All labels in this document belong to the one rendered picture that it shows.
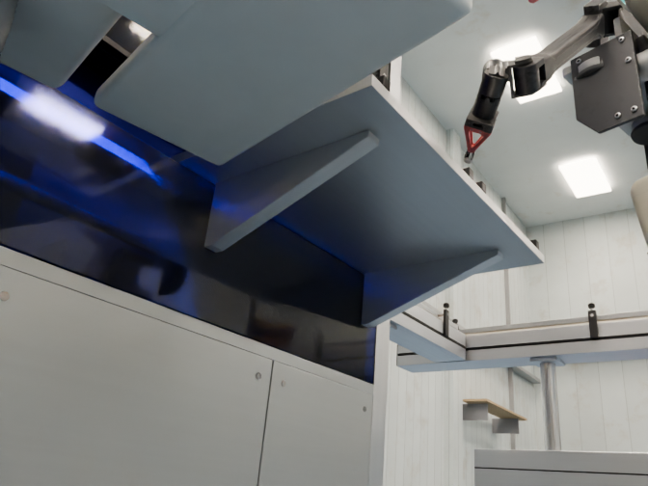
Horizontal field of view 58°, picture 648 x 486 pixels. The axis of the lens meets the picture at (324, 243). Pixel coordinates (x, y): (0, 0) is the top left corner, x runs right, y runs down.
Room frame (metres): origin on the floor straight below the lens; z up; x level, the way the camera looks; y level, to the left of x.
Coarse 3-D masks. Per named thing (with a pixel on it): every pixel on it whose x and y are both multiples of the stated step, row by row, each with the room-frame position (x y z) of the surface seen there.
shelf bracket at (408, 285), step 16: (464, 256) 1.19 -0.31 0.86; (480, 256) 1.16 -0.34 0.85; (496, 256) 1.15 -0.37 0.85; (384, 272) 1.32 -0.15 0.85; (400, 272) 1.29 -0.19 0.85; (416, 272) 1.26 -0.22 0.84; (432, 272) 1.23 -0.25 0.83; (448, 272) 1.21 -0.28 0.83; (464, 272) 1.19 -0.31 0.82; (368, 288) 1.34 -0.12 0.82; (384, 288) 1.31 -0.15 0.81; (400, 288) 1.29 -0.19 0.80; (416, 288) 1.26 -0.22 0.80; (432, 288) 1.23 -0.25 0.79; (368, 304) 1.34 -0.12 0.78; (384, 304) 1.31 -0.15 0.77; (400, 304) 1.29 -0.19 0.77; (416, 304) 1.29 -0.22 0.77; (368, 320) 1.34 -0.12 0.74; (384, 320) 1.34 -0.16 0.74
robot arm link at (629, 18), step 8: (608, 8) 1.11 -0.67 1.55; (616, 8) 1.11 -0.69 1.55; (608, 16) 1.13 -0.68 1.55; (616, 16) 1.15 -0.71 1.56; (624, 16) 1.08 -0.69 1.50; (632, 16) 1.07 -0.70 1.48; (608, 24) 1.15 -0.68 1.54; (632, 24) 1.04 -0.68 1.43; (608, 32) 1.16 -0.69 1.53; (640, 32) 1.00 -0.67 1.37
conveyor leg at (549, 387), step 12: (540, 360) 1.92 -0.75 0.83; (552, 360) 1.89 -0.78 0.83; (540, 372) 1.95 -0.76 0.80; (552, 372) 1.92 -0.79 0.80; (552, 384) 1.92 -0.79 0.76; (552, 396) 1.92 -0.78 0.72; (552, 408) 1.92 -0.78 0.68; (552, 420) 1.92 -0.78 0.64; (552, 432) 1.92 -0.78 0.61; (552, 444) 1.92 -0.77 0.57
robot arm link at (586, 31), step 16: (592, 0) 1.13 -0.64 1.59; (592, 16) 1.12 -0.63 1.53; (576, 32) 1.10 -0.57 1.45; (592, 32) 1.12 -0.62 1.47; (544, 48) 1.09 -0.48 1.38; (560, 48) 1.07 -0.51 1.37; (576, 48) 1.10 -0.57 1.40; (544, 64) 1.05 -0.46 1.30; (560, 64) 1.09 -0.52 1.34; (528, 80) 1.06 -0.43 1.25; (544, 80) 1.08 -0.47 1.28
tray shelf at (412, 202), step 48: (336, 96) 0.69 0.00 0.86; (384, 96) 0.67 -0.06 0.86; (288, 144) 0.81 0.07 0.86; (384, 144) 0.79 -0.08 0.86; (432, 144) 0.78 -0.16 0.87; (336, 192) 0.96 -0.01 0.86; (384, 192) 0.94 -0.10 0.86; (432, 192) 0.92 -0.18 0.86; (480, 192) 0.93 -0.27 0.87; (336, 240) 1.17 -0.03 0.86; (384, 240) 1.15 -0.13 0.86; (432, 240) 1.13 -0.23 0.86; (480, 240) 1.10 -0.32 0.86; (528, 240) 1.12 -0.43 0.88
